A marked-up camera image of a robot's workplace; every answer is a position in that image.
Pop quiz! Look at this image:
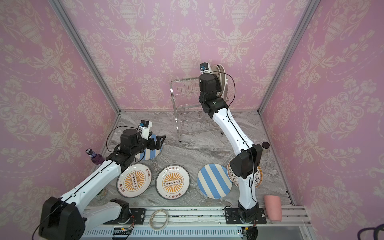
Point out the blue striped plate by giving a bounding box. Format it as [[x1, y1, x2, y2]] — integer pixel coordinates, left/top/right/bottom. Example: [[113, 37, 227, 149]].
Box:
[[135, 147, 163, 161], [197, 164, 233, 200]]

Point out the blue striped plate front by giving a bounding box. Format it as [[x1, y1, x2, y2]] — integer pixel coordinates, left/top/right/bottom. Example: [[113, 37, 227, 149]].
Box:
[[197, 164, 233, 200]]

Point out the floral mandala patterned plate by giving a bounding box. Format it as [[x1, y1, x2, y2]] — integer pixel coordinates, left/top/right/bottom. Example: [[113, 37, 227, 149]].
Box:
[[227, 163, 263, 188]]

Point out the white plate green quatrefoil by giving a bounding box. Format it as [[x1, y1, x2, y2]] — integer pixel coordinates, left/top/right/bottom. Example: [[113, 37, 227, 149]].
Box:
[[211, 65, 223, 97]]

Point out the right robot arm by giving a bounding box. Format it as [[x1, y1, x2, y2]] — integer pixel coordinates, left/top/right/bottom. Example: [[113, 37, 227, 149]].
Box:
[[199, 73, 270, 223]]

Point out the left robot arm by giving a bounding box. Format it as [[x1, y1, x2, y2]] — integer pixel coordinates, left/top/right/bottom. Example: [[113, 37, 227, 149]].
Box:
[[34, 128, 166, 240]]

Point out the orange sunburst plate left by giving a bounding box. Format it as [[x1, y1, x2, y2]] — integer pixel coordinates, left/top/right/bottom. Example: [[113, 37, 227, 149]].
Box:
[[117, 164, 153, 198]]

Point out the orange sunburst plate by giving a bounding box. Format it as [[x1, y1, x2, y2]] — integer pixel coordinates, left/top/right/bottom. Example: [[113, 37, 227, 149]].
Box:
[[117, 164, 153, 198], [156, 165, 191, 200]]

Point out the purple bottle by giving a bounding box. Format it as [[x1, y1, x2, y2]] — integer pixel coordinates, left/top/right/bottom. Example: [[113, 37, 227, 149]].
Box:
[[86, 149, 105, 165]]

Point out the orange sunburst plate right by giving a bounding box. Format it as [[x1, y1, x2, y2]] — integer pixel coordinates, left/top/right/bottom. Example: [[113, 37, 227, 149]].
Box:
[[156, 165, 191, 200]]

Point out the clear tape roll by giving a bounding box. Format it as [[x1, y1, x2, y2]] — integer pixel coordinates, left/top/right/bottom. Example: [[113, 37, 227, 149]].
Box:
[[149, 209, 169, 231]]

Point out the beige bottle black cap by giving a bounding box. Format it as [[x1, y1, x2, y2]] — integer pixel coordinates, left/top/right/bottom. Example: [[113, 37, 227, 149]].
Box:
[[262, 142, 270, 149]]

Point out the pink cup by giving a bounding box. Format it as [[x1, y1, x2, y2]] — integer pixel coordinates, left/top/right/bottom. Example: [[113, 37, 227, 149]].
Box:
[[264, 195, 283, 222]]

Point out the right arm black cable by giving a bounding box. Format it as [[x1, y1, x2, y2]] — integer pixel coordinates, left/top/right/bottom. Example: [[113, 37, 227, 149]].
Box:
[[212, 71, 237, 109]]

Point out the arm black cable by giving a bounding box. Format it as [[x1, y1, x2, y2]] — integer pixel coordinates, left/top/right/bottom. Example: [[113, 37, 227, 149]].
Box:
[[212, 71, 237, 109], [105, 125, 142, 154]]

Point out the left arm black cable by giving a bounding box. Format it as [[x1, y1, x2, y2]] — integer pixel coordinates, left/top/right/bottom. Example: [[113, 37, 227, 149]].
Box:
[[105, 125, 142, 154]]

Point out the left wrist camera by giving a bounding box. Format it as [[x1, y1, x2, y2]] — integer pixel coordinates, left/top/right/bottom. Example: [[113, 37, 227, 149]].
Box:
[[139, 120, 152, 140]]

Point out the silver wire dish rack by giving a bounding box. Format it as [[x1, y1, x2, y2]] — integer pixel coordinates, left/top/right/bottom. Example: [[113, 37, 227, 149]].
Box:
[[170, 77, 220, 142]]

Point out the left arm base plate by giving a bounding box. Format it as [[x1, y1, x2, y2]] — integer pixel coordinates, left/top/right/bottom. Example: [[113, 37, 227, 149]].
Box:
[[104, 208, 146, 225]]

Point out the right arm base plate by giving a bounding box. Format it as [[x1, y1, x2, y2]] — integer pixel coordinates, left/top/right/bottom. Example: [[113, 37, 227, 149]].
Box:
[[223, 206, 267, 225]]

